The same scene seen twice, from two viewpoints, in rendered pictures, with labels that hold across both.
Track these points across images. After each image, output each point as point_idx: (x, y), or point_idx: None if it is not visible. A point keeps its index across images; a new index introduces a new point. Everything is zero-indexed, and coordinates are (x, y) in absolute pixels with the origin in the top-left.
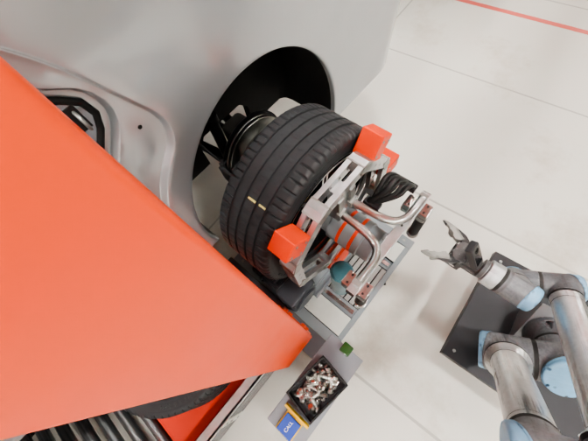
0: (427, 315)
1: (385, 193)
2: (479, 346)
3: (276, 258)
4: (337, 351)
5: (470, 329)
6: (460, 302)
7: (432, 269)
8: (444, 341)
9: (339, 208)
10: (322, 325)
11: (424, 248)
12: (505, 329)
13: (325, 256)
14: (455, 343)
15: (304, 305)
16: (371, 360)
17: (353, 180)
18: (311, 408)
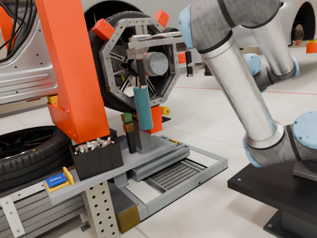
0: (236, 205)
1: (163, 32)
2: (243, 137)
3: (98, 56)
4: (127, 153)
5: (256, 169)
6: None
7: None
8: (253, 224)
9: (136, 30)
10: (134, 196)
11: (239, 168)
12: (291, 169)
13: None
14: (241, 175)
15: None
16: (172, 233)
17: (143, 18)
18: (81, 148)
